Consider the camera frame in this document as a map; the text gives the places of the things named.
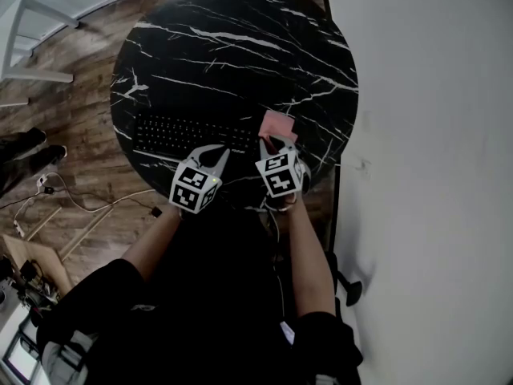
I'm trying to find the black office chair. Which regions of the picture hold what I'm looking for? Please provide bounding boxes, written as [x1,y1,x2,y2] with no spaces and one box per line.
[326,250,364,308]

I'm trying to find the grey strapped bag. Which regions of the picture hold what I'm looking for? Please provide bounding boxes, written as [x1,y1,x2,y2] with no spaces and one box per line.
[39,330,99,385]

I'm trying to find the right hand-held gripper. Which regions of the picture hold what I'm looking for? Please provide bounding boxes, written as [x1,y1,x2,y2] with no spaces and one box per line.
[255,133,312,199]

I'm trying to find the white desk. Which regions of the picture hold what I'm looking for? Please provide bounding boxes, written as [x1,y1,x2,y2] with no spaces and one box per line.
[0,0,81,108]

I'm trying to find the pink cloth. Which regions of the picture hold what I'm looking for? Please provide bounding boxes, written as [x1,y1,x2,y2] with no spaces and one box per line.
[258,109,300,152]

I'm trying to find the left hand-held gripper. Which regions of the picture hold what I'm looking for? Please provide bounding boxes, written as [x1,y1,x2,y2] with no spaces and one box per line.
[168,144,232,216]

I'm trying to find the thin white gripper cable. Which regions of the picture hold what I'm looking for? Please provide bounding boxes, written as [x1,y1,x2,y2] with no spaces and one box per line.
[258,196,290,321]

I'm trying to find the black keyboard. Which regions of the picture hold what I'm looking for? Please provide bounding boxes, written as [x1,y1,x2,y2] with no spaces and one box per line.
[131,112,265,162]

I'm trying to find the dark framed screen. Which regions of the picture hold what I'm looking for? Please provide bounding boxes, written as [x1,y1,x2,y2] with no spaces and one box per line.
[1,322,43,385]

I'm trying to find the thin black cable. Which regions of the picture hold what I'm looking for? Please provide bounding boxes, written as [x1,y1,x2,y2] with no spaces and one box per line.
[0,185,164,219]

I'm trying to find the person's left forearm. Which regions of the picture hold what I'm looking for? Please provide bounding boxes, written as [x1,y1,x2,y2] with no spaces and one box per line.
[119,205,182,282]

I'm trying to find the person's black clothing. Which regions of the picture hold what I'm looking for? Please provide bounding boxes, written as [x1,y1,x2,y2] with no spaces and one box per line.
[35,197,364,385]

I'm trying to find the person's right forearm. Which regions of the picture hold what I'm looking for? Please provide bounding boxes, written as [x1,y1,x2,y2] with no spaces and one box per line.
[281,192,338,318]

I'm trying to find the long white cable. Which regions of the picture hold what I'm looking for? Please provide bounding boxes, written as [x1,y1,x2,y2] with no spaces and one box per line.
[45,172,158,214]

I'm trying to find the black devices with cables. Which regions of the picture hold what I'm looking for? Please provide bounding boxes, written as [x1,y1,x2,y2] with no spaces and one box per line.
[0,256,62,317]

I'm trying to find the small white clipped device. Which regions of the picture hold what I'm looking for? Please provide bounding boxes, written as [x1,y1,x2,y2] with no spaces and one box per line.
[279,321,297,346]

